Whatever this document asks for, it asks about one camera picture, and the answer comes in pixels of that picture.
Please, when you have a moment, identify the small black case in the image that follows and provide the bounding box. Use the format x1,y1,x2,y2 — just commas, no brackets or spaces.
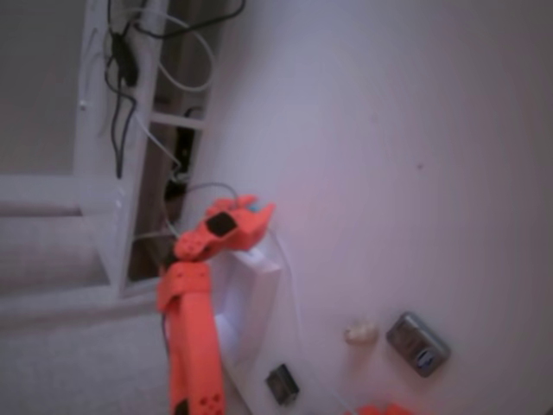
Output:
264,363,301,405

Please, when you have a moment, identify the small grey case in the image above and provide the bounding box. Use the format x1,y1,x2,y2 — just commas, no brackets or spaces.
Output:
385,311,452,379

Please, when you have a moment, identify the black cable with plug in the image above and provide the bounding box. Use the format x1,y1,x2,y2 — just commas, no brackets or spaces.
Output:
105,0,142,179

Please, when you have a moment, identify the thick black cable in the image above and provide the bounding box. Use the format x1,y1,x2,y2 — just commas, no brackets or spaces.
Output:
138,0,248,41

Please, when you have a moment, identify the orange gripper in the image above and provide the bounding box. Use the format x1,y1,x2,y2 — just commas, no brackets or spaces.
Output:
202,195,278,255

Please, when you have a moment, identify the long white cable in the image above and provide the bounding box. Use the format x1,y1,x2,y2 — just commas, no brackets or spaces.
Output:
266,228,351,415

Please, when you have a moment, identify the small beige bear figurine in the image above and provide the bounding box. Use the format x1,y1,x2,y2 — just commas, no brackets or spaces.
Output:
344,318,378,346

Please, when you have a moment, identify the white looped cable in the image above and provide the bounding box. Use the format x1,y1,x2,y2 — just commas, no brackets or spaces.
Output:
133,8,216,94

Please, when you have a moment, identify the white frame furniture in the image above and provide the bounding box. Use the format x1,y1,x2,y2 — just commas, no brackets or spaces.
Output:
73,0,209,300

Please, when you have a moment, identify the white cardboard box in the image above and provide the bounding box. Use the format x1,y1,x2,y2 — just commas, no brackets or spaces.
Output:
210,236,287,382

